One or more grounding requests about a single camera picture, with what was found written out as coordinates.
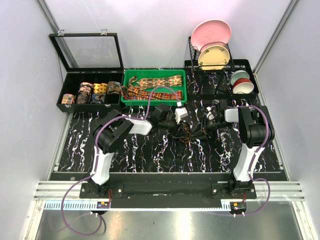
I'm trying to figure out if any black tie storage box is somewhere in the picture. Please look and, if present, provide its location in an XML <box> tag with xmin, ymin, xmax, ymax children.
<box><xmin>56</xmin><ymin>71</ymin><xmax>124</xmax><ymax>113</ymax></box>

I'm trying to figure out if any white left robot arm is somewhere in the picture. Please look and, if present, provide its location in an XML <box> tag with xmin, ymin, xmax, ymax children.
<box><xmin>88</xmin><ymin>104</ymin><xmax>181</xmax><ymax>198</ymax></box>

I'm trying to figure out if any pink plate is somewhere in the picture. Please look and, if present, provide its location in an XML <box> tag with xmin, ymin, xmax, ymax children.
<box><xmin>190</xmin><ymin>19</ymin><xmax>232</xmax><ymax>50</ymax></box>

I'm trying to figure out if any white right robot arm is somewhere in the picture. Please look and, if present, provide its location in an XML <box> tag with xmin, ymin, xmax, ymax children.
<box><xmin>191</xmin><ymin>102</ymin><xmax>275</xmax><ymax>199</ymax></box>

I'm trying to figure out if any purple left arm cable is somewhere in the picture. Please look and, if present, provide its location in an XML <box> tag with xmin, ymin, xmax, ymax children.
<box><xmin>60</xmin><ymin>85</ymin><xmax>183</xmax><ymax>237</ymax></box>

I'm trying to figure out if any yellow floral plate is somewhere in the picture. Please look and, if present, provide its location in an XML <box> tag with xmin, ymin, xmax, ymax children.
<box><xmin>198</xmin><ymin>45</ymin><xmax>231</xmax><ymax>71</ymax></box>

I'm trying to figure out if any black key pattern tie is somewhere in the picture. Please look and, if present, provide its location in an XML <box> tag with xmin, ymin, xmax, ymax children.
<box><xmin>178</xmin><ymin>122</ymin><xmax>192</xmax><ymax>143</ymax></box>

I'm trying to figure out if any black wire dish rack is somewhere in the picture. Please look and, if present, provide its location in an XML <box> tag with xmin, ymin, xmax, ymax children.
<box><xmin>188</xmin><ymin>37</ymin><xmax>235</xmax><ymax>71</ymax></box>

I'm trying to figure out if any green plastic tray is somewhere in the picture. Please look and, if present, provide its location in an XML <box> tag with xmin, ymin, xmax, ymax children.
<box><xmin>121</xmin><ymin>69</ymin><xmax>187</xmax><ymax>107</ymax></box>

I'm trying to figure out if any black dish tray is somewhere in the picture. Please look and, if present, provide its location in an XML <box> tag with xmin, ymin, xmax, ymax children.
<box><xmin>184</xmin><ymin>59</ymin><xmax>259</xmax><ymax>101</ymax></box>

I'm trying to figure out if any red multicolour checked tie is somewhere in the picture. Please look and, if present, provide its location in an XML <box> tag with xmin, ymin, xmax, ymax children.
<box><xmin>120</xmin><ymin>86</ymin><xmax>183</xmax><ymax>101</ymax></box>

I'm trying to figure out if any red bowl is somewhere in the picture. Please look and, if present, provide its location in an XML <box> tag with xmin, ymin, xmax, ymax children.
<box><xmin>232</xmin><ymin>78</ymin><xmax>255</xmax><ymax>94</ymax></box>

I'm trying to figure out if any glass box lid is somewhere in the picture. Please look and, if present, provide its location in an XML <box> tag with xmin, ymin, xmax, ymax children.
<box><xmin>49</xmin><ymin>32</ymin><xmax>124</xmax><ymax>72</ymax></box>

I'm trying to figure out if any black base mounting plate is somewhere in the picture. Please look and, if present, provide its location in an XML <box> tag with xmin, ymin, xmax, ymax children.
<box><xmin>79</xmin><ymin>181</ymin><xmax>257</xmax><ymax>200</ymax></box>

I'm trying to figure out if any rolled tie blue orange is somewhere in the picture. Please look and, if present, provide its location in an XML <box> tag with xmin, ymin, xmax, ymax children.
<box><xmin>61</xmin><ymin>93</ymin><xmax>75</xmax><ymax>105</ymax></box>

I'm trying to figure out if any pale green bowl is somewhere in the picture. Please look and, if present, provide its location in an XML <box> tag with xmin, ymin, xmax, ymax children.
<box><xmin>230</xmin><ymin>70</ymin><xmax>250</xmax><ymax>86</ymax></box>

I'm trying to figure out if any rolled tie dark blue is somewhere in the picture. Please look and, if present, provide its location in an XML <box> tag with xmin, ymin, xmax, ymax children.
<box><xmin>89</xmin><ymin>93</ymin><xmax>106</xmax><ymax>104</ymax></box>

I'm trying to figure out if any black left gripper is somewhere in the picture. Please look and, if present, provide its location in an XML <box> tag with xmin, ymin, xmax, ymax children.
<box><xmin>158</xmin><ymin>115</ymin><xmax>186</xmax><ymax>139</ymax></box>

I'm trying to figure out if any rolled tie yellow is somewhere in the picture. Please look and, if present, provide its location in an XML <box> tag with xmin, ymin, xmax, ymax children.
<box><xmin>93</xmin><ymin>83</ymin><xmax>108</xmax><ymax>94</ymax></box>

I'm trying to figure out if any cream ikat pattern tie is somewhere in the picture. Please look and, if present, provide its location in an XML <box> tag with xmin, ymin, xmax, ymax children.
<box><xmin>128</xmin><ymin>75</ymin><xmax>183</xmax><ymax>90</ymax></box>

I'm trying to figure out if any rolled tie brown olive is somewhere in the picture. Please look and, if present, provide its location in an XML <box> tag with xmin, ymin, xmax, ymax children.
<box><xmin>106</xmin><ymin>81</ymin><xmax>121</xmax><ymax>95</ymax></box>

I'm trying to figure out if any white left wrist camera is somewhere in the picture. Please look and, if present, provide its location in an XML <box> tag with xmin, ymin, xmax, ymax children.
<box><xmin>174</xmin><ymin>107</ymin><xmax>188</xmax><ymax>124</ymax></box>

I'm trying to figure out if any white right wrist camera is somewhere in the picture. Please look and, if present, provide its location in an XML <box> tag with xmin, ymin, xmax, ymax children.
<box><xmin>205</xmin><ymin>106</ymin><xmax>216</xmax><ymax>121</ymax></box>

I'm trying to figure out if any rolled tie pink paisley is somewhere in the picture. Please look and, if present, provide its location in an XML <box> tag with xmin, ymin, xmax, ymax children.
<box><xmin>78</xmin><ymin>82</ymin><xmax>94</xmax><ymax>94</ymax></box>

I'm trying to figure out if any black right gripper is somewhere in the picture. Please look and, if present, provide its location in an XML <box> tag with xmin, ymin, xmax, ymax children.
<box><xmin>189</xmin><ymin>115</ymin><xmax>231</xmax><ymax>141</ymax></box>

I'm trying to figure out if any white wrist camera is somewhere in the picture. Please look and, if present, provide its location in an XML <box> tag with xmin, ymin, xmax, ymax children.
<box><xmin>205</xmin><ymin>106</ymin><xmax>216</xmax><ymax>121</ymax></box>
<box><xmin>174</xmin><ymin>107</ymin><xmax>188</xmax><ymax>124</ymax></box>

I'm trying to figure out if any rolled tie dark floral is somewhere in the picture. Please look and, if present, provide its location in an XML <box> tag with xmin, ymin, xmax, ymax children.
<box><xmin>75</xmin><ymin>92</ymin><xmax>91</xmax><ymax>104</ymax></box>

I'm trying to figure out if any aluminium frame rail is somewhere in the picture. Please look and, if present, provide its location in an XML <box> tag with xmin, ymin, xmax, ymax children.
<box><xmin>34</xmin><ymin>181</ymin><xmax>305</xmax><ymax>202</ymax></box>

